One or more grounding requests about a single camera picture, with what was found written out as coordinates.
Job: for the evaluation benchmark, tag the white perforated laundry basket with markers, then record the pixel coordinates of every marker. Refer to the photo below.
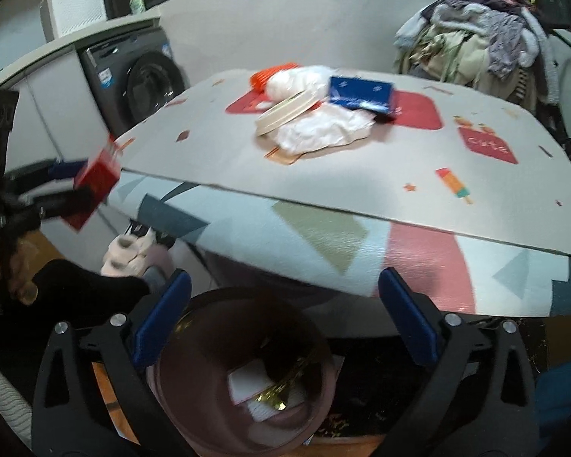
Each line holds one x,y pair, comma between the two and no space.
74,9

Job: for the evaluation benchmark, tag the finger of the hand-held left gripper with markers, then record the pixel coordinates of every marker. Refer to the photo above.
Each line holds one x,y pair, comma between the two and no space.
64,170
57,202

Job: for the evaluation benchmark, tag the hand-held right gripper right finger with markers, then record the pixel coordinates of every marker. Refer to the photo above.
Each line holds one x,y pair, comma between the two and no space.
409,319

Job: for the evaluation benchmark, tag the person's black trouser leg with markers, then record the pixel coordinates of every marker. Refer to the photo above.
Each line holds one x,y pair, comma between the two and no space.
90,295

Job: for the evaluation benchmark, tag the grey front-load washing machine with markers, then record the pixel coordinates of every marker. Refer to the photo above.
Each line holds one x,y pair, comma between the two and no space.
142,85

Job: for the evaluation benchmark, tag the orange foam fruit net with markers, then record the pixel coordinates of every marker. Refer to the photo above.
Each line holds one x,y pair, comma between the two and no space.
266,78

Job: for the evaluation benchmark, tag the green soap pump bottle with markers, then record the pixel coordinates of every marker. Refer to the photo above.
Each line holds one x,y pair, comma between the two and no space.
137,2

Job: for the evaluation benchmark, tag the geometric patterned table cover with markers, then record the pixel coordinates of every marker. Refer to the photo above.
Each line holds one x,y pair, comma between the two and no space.
314,257

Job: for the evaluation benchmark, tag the brown round waste bin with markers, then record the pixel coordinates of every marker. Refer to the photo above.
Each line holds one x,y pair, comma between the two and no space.
219,323

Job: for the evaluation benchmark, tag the white foam fruit net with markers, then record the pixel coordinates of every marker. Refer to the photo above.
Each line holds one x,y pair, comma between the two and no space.
297,83

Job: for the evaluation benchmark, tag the white plastic bag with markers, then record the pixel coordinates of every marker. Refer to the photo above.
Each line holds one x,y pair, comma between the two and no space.
323,131

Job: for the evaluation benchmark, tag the beige fluffy slipper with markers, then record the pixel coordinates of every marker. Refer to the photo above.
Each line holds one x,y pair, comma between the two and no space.
123,252

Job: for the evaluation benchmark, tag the round beige container lid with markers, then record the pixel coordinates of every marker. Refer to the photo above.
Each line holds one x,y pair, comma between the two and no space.
285,112

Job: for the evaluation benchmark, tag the white fleece garment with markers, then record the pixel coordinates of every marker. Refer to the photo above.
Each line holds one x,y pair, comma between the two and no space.
0,390

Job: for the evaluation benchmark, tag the white cabinet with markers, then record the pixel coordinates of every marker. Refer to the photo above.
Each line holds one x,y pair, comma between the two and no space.
38,119

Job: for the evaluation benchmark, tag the printed cartoon table mat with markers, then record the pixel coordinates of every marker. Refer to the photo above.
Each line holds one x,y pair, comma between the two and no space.
361,185

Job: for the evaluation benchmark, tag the blue packet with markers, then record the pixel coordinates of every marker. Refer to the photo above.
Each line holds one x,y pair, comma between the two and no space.
361,93

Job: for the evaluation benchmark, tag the red cardboard box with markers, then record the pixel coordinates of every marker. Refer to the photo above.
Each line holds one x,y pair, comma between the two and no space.
97,176

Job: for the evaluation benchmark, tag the gold foil bag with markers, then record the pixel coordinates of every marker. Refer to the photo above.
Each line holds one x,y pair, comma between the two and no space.
285,381

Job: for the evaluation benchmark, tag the pile of clothes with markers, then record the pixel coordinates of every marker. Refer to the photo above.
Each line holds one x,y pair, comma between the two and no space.
480,43

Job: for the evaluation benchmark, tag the person's left hand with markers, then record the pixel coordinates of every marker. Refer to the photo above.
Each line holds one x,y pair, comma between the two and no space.
21,271

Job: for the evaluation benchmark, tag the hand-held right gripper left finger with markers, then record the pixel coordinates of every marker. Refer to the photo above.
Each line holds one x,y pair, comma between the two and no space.
164,319

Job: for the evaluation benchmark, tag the blue cloth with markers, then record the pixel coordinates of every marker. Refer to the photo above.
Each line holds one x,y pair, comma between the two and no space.
561,390

